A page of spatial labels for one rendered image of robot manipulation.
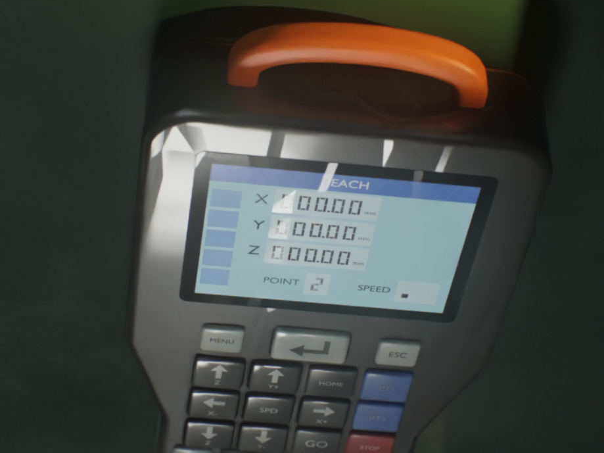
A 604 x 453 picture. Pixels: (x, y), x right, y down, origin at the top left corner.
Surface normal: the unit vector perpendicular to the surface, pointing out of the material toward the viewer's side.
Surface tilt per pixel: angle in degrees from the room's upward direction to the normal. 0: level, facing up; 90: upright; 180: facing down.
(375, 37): 90
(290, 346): 0
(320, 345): 0
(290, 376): 0
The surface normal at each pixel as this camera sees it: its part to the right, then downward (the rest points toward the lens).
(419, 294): 0.00, 0.74
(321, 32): 0.00, -0.67
